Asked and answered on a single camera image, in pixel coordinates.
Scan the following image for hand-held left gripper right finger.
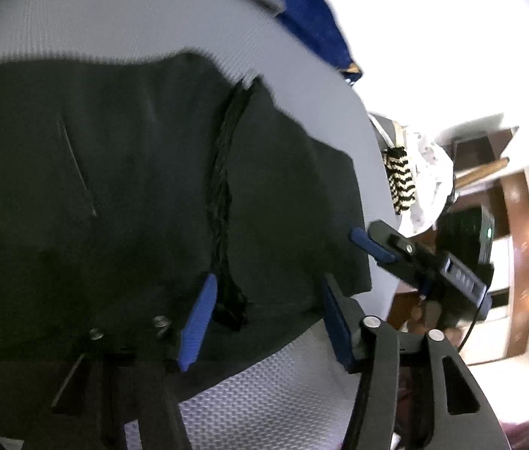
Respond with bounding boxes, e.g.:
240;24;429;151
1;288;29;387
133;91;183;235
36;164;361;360
322;273;512;450

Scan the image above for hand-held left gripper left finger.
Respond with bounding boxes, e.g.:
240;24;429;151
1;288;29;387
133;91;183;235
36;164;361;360
50;273;219;450

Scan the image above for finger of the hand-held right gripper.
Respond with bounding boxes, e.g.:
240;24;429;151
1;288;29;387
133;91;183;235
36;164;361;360
349;219;435;288

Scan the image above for black pants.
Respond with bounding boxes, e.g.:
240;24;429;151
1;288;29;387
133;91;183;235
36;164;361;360
0;51;373;399

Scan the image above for person's right hand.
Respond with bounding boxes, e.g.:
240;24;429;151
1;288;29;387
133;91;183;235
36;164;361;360
405;297;463;344

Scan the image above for brown wooden furniture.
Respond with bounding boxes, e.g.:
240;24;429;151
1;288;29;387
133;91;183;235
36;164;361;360
501;175;529;363

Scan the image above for black white striped crochet bag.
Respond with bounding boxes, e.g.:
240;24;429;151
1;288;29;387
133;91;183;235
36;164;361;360
383;147;418;216

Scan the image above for white dotted cloth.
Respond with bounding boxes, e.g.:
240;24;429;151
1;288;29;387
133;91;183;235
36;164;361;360
404;124;455;237

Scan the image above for dark wooden cabinet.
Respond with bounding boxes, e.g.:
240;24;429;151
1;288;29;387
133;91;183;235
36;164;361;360
449;126;521;193

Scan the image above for blue floral blanket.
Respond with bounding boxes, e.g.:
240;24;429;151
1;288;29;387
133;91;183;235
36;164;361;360
189;0;364;86

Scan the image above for grey mesh pad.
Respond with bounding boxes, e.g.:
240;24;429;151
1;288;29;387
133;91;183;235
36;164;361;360
0;0;401;450

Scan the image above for black cable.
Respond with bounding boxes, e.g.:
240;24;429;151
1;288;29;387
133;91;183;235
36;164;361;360
454;307;482;354

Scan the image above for grey bag with white strap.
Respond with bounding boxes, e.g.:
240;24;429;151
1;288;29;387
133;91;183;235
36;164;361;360
370;112;409;152

